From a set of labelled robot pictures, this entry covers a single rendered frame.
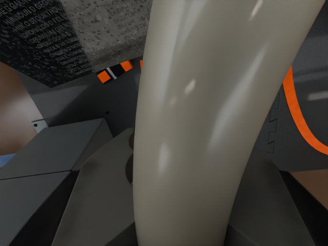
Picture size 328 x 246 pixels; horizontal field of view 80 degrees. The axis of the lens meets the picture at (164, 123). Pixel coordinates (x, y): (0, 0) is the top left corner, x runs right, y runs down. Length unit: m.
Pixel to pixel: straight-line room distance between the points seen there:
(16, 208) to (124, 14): 0.72
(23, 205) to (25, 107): 0.68
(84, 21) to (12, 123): 1.22
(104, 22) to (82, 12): 0.03
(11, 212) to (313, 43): 1.32
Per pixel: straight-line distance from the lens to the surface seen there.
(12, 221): 0.82
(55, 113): 1.27
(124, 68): 0.96
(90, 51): 0.37
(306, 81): 1.18
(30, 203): 0.83
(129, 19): 0.32
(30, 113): 1.38
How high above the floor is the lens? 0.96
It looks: 59 degrees down
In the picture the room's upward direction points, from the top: 174 degrees counter-clockwise
